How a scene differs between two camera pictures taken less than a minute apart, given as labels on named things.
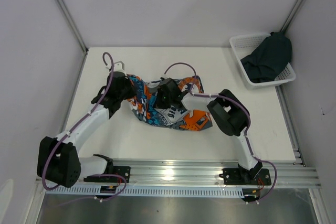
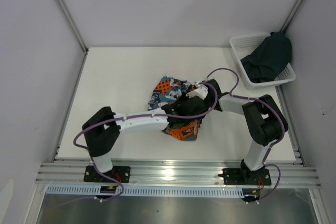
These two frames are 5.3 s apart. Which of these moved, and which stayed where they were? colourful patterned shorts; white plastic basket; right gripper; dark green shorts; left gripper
Moved: colourful patterned shorts; left gripper; right gripper
Stayed: white plastic basket; dark green shorts
